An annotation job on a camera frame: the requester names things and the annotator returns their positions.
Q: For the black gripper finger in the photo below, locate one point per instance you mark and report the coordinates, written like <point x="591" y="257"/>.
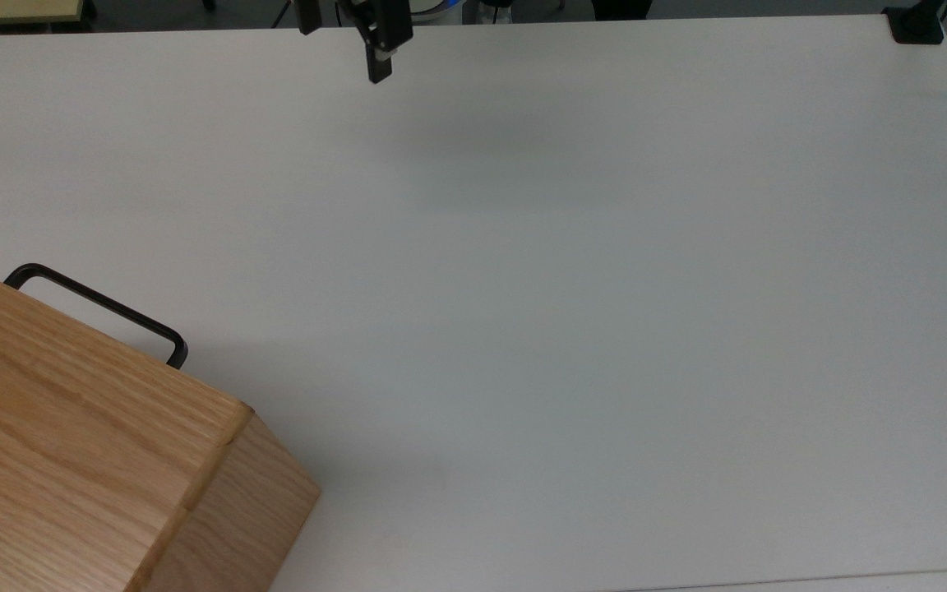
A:
<point x="381" y="33"/>
<point x="309" y="15"/>

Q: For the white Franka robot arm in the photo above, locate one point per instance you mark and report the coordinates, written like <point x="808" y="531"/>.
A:
<point x="450" y="6"/>

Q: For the wooden oak drawer cabinet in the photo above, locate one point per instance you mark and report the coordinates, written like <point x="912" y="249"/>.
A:
<point x="71" y="444"/>

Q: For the yellow background table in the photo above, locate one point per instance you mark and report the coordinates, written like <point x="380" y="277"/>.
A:
<point x="5" y="8"/>

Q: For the black table clamp mount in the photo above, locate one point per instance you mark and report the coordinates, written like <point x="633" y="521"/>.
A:
<point x="916" y="26"/>

